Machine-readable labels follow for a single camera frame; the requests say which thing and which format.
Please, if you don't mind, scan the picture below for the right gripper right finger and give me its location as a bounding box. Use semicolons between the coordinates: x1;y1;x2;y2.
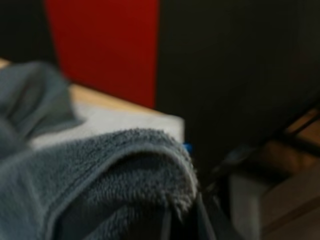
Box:
196;191;221;240

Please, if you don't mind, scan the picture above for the dark grey-green towel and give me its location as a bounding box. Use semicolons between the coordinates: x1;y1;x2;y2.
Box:
0;61;201;240

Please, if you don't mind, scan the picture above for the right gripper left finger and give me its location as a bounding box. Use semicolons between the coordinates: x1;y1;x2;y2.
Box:
159;209;200;240

